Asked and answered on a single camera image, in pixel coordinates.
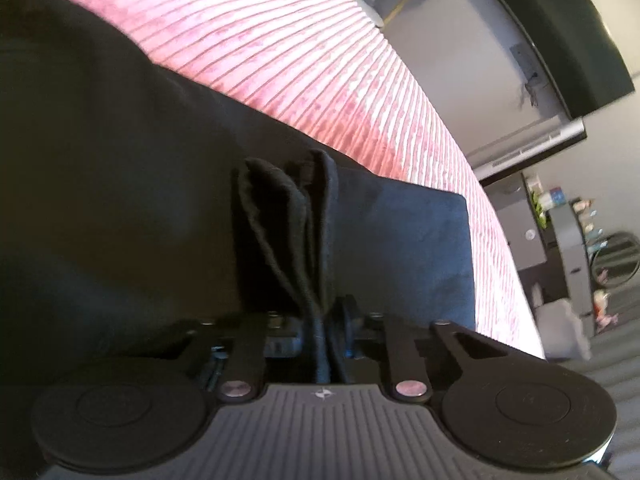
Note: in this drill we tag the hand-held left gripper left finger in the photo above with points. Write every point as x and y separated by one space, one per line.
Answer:
281 344

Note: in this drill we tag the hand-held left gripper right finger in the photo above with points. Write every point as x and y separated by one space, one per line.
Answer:
350 332

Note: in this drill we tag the black pants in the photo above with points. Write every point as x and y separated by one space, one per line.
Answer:
150 200

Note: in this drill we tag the dark cabinet with small items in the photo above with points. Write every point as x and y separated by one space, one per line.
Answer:
560 240

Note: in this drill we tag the pink striped blanket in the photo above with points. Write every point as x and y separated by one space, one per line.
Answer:
320 70

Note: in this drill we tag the black wall television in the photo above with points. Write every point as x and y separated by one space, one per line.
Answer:
565 30

